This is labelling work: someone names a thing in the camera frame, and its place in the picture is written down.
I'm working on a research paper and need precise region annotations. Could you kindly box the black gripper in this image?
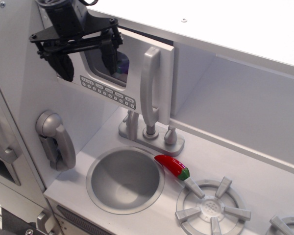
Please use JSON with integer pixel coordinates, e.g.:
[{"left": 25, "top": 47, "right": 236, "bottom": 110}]
[{"left": 29, "top": 4, "right": 123, "bottom": 82}]

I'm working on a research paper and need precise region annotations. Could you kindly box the white microwave door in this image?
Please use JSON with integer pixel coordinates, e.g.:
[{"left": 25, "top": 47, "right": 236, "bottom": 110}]
[{"left": 57, "top": 29, "right": 174, "bottom": 125}]

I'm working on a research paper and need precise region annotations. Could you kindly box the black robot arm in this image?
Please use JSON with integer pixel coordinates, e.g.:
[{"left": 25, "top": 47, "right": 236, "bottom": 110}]
[{"left": 29, "top": 0, "right": 123, "bottom": 82}]

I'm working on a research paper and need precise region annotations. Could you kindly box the purple toy eggplant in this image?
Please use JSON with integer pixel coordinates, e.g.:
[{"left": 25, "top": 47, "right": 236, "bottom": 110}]
[{"left": 117, "top": 54, "right": 129, "bottom": 74}]

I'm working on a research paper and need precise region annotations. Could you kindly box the grey toy faucet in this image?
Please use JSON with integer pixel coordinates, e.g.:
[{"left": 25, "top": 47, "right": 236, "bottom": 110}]
[{"left": 119, "top": 111, "right": 185, "bottom": 157}]

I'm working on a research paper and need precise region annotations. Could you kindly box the round silver sink basin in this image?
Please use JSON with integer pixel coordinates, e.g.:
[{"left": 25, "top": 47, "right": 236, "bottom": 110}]
[{"left": 86, "top": 146, "right": 165, "bottom": 215}]

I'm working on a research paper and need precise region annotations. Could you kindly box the white toy kitchen cabinet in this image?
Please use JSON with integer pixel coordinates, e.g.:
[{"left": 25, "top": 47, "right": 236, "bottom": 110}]
[{"left": 0, "top": 0, "right": 294, "bottom": 235}]

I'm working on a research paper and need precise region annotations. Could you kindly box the red toy chili pepper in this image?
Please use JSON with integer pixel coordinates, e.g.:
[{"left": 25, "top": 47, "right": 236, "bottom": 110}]
[{"left": 154, "top": 155, "right": 190, "bottom": 181}]

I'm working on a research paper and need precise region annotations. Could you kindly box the grey oven vent grille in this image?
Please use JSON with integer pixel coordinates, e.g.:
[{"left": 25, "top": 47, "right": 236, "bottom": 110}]
[{"left": 57, "top": 206, "right": 109, "bottom": 235}]

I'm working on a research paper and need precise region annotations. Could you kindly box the grey stove burner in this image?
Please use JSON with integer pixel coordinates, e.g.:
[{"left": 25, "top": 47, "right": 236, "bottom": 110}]
[
  {"left": 175, "top": 177, "right": 251, "bottom": 235},
  {"left": 266, "top": 215, "right": 294, "bottom": 235}
]

